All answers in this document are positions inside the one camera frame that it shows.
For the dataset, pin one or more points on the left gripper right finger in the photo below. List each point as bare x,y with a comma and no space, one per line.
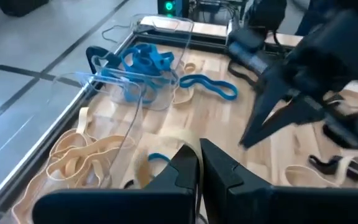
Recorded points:
291,208

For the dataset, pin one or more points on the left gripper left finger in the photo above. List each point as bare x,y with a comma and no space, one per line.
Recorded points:
104,208

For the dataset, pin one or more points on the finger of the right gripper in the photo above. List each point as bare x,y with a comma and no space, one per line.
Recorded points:
297,113
269,96

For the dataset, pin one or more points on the clear plastic basket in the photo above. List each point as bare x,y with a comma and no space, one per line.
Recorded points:
73,90
166,28

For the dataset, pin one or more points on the black floor object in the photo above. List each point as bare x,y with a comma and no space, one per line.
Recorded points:
20,6

